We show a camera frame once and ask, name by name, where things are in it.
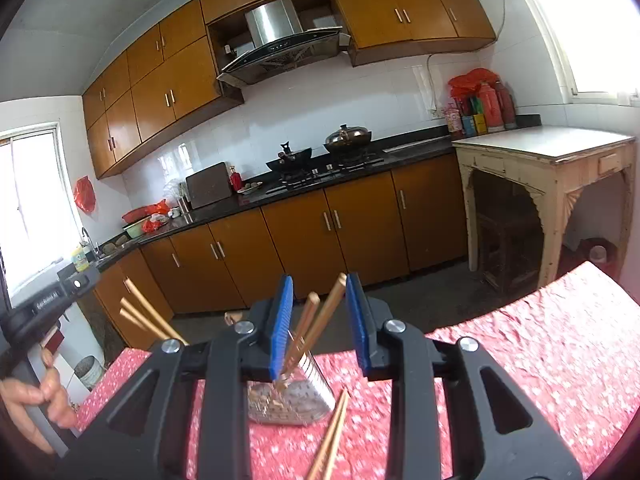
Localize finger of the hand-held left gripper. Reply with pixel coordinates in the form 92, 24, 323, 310
56, 265, 102, 303

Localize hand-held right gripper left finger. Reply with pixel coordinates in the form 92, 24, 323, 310
52, 274, 296, 480

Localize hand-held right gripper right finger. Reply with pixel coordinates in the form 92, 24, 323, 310
345, 272, 584, 480

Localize bunch of wooden chopsticks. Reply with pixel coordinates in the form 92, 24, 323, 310
119, 272, 351, 480

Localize metal wire utensil holder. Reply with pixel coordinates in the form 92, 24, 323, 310
245, 355, 337, 427

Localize person's left hand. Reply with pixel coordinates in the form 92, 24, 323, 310
0, 347, 79, 455

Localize metal sink faucet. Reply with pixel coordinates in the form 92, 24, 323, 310
81, 227, 100, 261

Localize window beside sink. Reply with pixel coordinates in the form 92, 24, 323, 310
0, 121, 83, 306

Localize small grey pail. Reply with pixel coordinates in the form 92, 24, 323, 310
74, 355, 104, 391

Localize hanging red plastic bag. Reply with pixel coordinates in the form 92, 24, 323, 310
74, 176, 97, 212

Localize row of wooden base cabinets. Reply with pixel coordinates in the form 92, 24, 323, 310
92, 152, 473, 341

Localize crumpled red plastic bag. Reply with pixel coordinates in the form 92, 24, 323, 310
141, 199, 171, 233

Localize black stone countertop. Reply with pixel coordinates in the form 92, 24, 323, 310
92, 132, 456, 266

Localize black gas hob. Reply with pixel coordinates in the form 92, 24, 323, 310
265, 152, 385, 193

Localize dark cutting board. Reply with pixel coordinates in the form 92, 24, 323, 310
185, 162, 235, 210

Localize red floral tablecloth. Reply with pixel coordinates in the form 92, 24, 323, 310
75, 260, 640, 480

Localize dark wooden stool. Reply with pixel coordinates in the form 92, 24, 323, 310
475, 207, 545, 288

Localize wok with metal lid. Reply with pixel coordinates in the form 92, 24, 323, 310
323, 124, 373, 155

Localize pink labelled bottle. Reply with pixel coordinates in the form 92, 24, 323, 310
446, 102, 465, 140

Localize yellow and green boxes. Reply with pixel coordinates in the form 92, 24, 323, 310
461, 100, 488, 137

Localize white round bowl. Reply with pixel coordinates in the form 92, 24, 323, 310
575, 237, 617, 266

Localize cream wooden side table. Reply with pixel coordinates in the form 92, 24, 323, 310
452, 125, 637, 293

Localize dark red thermos flask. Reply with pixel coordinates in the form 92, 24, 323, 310
495, 80, 517, 130

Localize red bag over bottles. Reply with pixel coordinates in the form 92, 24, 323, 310
448, 68, 501, 101

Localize steel range hood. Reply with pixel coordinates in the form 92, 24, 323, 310
216, 0, 351, 86

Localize large sliding window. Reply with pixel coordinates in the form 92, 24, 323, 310
502, 0, 640, 106

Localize black wok with handle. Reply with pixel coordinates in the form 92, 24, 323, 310
266, 141, 313, 176

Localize row of wooden wall cabinets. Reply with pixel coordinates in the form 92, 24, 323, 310
81, 0, 497, 180

